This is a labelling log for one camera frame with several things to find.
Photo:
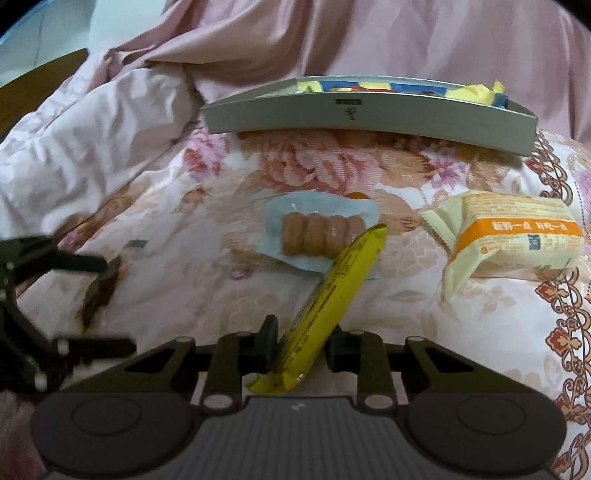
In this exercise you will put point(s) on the white quilt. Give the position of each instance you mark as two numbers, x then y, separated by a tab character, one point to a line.
92	138

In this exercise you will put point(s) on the floral bedsheet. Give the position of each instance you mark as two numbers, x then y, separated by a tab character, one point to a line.
207	286

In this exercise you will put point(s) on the wooden headboard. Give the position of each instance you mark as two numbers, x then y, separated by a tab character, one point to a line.
27	83

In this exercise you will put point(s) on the grey cardboard box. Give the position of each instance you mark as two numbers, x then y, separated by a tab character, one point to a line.
277	115

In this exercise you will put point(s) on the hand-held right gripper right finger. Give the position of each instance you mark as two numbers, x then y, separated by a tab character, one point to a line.
334	350

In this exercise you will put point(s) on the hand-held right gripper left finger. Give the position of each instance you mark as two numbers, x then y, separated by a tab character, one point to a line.
268	344

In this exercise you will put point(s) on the pink satin duvet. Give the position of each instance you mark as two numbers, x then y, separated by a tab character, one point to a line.
277	37

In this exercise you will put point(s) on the dark seaweed clear packet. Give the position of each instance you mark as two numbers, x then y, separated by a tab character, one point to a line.
99	295

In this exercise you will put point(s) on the yellow green snack packet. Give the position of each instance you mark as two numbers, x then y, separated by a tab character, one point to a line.
332	286

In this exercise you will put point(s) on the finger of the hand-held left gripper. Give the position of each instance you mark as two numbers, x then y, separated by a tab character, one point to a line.
69	263
92	348

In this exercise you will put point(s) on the cream orange snack packet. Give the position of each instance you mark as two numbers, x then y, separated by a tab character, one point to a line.
508	240

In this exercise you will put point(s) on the sausage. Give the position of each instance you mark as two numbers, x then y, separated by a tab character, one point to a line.
318	235

